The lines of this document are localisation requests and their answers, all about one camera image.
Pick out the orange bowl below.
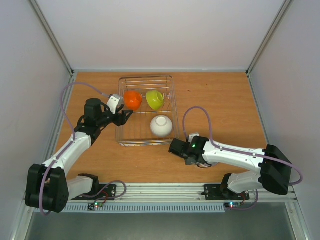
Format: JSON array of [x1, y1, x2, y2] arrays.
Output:
[[123, 90, 142, 111]]

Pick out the grey patterned bowl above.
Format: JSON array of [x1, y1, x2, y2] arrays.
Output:
[[197, 162, 218, 169]]

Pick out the green bowl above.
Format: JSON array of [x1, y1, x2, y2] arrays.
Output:
[[145, 90, 164, 111]]

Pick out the white bowl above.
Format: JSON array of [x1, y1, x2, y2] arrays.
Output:
[[150, 115, 173, 138]]

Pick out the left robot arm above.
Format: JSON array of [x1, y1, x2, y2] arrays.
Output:
[[25, 94, 133, 216]]

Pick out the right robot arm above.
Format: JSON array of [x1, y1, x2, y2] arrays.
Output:
[[168, 134, 292, 199]]

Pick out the right small circuit board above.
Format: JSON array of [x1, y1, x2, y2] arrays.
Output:
[[224, 201, 243, 209]]

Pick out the small circuit board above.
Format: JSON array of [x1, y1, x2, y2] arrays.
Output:
[[224, 201, 243, 209], [87, 202, 104, 211]]

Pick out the left small circuit board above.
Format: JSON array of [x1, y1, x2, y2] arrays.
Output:
[[87, 202, 104, 211]]

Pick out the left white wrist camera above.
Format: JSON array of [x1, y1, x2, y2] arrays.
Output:
[[106, 94, 124, 114]]

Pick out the wire dish rack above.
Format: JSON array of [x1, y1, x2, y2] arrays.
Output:
[[115, 75, 180, 147]]

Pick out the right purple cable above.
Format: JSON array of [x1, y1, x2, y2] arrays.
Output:
[[181, 106, 305, 210]]

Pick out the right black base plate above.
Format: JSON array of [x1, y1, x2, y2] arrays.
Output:
[[201, 184, 250, 201]]

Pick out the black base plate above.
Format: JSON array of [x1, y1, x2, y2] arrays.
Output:
[[71, 184, 117, 201], [201, 184, 250, 201]]

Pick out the grey slotted cable duct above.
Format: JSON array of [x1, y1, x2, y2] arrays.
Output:
[[62, 202, 225, 214]]

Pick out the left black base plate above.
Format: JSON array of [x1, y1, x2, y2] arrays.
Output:
[[71, 184, 117, 201]]

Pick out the aluminium front rail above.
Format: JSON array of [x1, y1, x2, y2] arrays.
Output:
[[22, 181, 298, 202]]

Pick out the left aluminium frame post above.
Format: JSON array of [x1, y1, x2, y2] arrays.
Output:
[[28, 0, 74, 77]]

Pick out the aluminium frame post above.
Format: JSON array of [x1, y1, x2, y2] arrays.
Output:
[[246, 0, 294, 78], [28, 0, 74, 77]]

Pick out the right aluminium frame post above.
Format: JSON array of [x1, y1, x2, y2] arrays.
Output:
[[246, 0, 294, 78]]

